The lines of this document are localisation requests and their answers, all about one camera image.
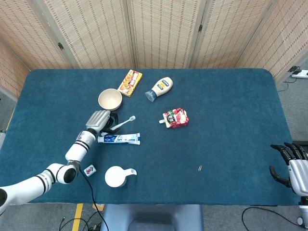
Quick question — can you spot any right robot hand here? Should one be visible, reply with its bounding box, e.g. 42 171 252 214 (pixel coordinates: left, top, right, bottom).
269 142 308 197

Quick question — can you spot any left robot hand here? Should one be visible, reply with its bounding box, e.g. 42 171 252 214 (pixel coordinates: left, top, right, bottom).
85 110 119 136

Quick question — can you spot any white toothbrush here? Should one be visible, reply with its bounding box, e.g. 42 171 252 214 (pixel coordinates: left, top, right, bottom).
112 115 136 131

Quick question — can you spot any blue white toothpaste tube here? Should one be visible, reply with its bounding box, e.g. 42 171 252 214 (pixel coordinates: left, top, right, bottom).
97 132 141 145

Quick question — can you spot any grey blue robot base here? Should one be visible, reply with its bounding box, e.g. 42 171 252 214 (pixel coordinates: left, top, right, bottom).
100 204 204 231

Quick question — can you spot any beige bowl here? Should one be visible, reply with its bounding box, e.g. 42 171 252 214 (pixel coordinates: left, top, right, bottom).
98 88 123 111

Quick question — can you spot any yellow food box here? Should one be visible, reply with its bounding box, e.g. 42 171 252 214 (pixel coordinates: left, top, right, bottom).
117 69 143 98

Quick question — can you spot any white mahjong tile red print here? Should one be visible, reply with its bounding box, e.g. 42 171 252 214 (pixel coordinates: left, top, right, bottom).
83 164 97 178

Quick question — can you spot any mayonnaise squeeze bottle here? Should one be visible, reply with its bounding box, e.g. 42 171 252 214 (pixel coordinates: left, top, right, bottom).
144 77 174 103

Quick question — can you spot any red spout pouch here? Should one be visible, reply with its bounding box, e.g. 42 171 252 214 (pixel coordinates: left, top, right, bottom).
158 107 190 129

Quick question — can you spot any blue table cloth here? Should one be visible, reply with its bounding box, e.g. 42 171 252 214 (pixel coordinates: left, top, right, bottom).
0 68 300 206

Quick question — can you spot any white power strip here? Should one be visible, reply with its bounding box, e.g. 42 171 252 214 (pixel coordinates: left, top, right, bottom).
291 69 308 79

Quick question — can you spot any woven folding screen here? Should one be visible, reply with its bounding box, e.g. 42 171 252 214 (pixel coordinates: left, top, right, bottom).
0 0 308 99

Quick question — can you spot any black floor cable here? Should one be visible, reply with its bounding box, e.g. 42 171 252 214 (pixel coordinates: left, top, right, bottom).
59 213 103 231
241 205 304 231

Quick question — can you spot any white plastic cup with handle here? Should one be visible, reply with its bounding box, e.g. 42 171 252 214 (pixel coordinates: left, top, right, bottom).
104 166 138 188

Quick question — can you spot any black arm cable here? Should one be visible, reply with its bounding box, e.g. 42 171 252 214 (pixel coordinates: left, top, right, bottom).
78 167 107 231

